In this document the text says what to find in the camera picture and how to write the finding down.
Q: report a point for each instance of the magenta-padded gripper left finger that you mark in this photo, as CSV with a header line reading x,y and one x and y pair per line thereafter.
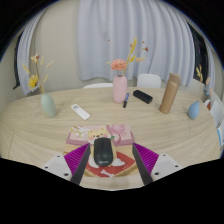
x,y
63,166

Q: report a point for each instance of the bronze drink bottle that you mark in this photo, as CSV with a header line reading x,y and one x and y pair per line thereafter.
x,y
169,95

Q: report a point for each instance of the dark window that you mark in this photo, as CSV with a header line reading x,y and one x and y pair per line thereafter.
x,y
200,50

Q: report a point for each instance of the white remote control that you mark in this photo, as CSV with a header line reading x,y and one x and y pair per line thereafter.
x,y
80,112

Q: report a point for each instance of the white chair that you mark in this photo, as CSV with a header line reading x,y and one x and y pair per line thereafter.
x,y
148,81
96,85
216,113
221,133

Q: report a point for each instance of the black computer mouse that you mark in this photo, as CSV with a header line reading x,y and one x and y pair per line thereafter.
x,y
102,151

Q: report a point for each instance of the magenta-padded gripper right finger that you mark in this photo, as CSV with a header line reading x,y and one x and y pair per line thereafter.
x,y
160,166

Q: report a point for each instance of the black rectangular case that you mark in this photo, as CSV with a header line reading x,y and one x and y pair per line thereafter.
x,y
142,96

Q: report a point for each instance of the blue vase with dried flowers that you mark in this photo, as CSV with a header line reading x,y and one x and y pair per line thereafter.
x,y
193,110

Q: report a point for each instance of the blue marker pen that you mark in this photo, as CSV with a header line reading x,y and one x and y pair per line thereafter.
x,y
125,100

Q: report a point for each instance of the green vase with yellow flowers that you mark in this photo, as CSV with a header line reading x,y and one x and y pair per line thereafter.
x,y
48,106

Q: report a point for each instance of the cartoon dog print mouse pad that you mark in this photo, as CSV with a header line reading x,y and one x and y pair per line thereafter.
x,y
121,136

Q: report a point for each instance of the wide white curtain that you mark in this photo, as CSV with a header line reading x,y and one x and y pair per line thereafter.
x,y
140,30

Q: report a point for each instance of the narrow white curtain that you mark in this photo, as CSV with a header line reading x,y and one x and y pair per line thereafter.
x,y
28,46
210,63

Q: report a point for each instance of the pink vase with flowers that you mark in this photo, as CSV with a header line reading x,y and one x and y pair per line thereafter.
x,y
120,90

